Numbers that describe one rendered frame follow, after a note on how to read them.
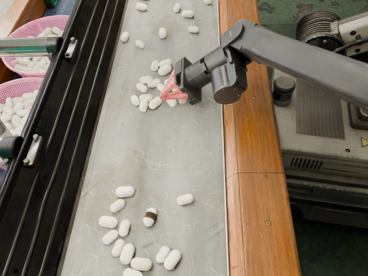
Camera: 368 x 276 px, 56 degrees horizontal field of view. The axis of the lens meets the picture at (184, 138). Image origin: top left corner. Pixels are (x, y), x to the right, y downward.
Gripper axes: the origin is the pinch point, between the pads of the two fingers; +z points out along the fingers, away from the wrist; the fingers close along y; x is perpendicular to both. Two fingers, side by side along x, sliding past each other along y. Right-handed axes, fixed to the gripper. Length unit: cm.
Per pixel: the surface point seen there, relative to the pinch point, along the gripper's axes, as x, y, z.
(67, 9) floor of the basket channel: -18, -55, 36
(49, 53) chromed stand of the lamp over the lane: -32.3, 27.0, -14.2
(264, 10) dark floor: 91, -156, 3
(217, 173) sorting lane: 9.6, 20.5, -8.0
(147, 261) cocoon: 0.3, 39.4, 1.1
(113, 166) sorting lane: -4.1, 18.4, 9.8
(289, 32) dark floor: 99, -131, -7
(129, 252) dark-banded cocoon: -1.6, 37.9, 3.8
